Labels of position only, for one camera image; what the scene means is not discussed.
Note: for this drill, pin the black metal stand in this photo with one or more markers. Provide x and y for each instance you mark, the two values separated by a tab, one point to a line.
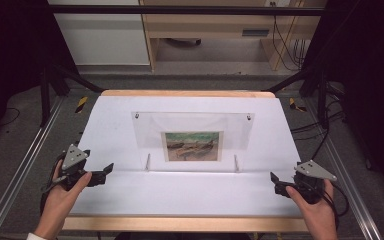
321	100
45	100

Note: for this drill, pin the person's right hand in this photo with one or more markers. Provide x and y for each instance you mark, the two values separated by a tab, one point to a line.
315	216

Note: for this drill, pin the black curtain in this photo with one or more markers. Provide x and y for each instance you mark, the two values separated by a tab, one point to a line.
10	50
370	83

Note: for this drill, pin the black horizontal frame bar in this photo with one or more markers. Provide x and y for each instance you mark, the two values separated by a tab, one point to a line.
180	10

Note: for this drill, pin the aluminium floor rail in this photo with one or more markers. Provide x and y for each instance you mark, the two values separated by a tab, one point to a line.
343	156
20	166

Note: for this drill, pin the wooden table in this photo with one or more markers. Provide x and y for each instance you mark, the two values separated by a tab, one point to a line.
186	224

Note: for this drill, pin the painted boats picture card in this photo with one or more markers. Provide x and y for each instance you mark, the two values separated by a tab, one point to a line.
192	146

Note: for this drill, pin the clear acrylic photo frame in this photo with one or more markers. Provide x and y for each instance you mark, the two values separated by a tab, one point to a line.
146	133

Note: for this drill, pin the white sleeve cuff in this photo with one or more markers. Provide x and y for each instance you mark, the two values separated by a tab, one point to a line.
36	236

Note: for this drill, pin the white cabinet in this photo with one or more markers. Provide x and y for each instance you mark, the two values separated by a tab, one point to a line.
103	40

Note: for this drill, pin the wooden desk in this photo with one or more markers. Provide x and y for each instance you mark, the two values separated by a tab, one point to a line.
210	25

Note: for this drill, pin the person's left hand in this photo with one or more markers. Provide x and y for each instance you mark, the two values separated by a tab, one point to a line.
58	206

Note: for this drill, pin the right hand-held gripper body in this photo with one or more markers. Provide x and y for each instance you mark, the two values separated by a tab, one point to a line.
313	170

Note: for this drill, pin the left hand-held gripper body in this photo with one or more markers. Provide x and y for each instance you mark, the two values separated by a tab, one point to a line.
74	156

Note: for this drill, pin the pale table cover sheet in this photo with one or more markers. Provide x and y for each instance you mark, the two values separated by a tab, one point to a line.
186	193

